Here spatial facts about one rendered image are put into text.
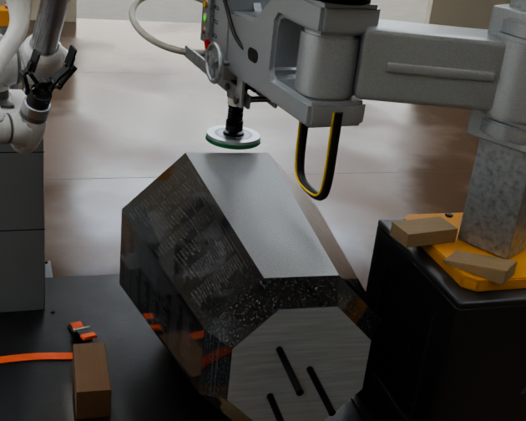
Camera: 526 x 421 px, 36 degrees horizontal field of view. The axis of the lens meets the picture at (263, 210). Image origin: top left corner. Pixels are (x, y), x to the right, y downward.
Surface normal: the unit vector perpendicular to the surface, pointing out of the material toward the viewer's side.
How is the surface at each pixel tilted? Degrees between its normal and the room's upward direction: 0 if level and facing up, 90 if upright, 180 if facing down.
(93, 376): 0
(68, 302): 0
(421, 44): 90
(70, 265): 0
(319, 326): 90
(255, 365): 90
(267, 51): 90
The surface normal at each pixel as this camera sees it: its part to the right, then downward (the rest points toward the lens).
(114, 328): 0.10, -0.91
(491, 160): -0.68, 0.23
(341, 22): 0.41, 0.41
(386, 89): 0.03, 0.41
